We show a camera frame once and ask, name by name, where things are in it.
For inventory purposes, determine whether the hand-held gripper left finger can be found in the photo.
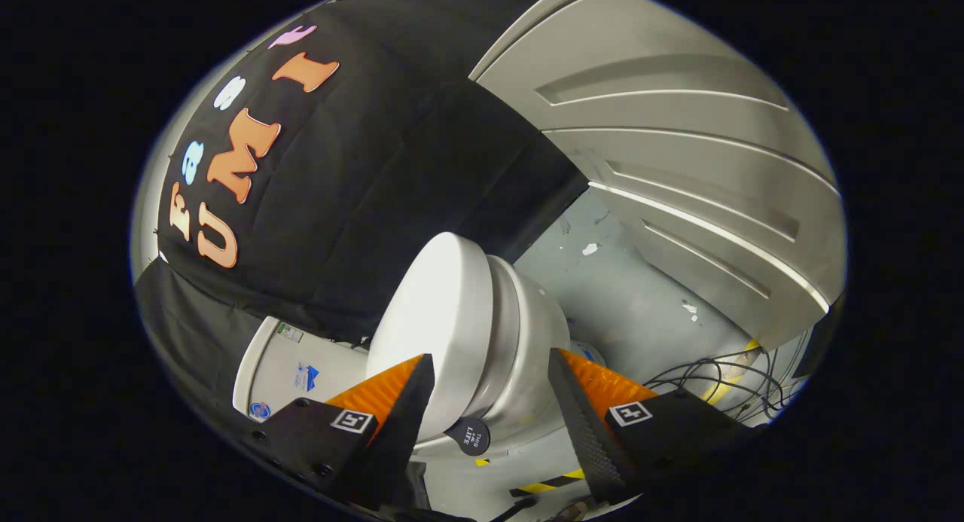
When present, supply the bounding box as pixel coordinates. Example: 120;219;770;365
252;353;438;511

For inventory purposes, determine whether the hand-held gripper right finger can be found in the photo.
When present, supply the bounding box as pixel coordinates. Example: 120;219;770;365
548;348;754;505

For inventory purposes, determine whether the black round lid pull tab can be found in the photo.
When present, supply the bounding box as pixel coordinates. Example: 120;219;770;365
444;417;491;457

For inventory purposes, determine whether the white toilet lid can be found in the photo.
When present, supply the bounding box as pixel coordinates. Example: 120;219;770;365
367;231;494;442

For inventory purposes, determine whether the white ceramic toilet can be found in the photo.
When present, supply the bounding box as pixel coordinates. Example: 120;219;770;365
232;255;603;462

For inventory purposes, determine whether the yellow black floor tape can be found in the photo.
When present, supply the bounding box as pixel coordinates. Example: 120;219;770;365
510;469;584;496

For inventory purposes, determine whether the black backdrop cloth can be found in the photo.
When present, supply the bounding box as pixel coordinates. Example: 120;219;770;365
134;0;590;425

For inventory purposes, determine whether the white panelled cabinet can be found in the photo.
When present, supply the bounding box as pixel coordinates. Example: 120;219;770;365
468;0;848;350

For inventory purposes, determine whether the black cable bundle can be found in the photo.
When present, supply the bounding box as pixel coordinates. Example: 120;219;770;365
648;349;799;421

